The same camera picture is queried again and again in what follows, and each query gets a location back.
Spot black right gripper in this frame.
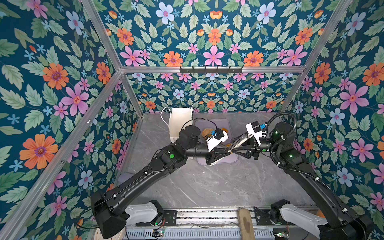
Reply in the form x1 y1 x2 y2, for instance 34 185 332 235
231 133 282 162

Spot printed white paper bag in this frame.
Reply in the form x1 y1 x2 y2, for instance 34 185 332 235
160 107 193 143

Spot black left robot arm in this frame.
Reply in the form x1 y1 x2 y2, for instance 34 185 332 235
91 126 230 239

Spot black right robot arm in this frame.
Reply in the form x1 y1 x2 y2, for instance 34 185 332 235
227 122 374 240

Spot oval brown bread roll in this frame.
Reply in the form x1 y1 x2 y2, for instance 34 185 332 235
202 128 214 138

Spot purple cutting mat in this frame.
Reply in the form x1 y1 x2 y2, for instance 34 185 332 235
195 119 238 165

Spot orange shark plush toy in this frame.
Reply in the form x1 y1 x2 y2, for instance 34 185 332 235
316 210 326 219

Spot white analog clock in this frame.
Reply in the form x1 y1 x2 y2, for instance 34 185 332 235
93 229 127 240

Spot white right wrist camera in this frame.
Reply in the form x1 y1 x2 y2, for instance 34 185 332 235
246 121 267 146

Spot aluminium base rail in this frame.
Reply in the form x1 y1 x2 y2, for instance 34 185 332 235
125 206 319 240

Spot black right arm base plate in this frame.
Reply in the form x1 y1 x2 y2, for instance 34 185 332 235
253 207 281 226

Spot black hook rail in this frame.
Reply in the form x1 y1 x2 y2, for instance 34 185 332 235
179 66 243 74

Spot wooden brush handle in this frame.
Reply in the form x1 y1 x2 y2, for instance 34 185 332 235
238 208 256 240

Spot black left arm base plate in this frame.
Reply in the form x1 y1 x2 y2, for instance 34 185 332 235
135 210 178 228

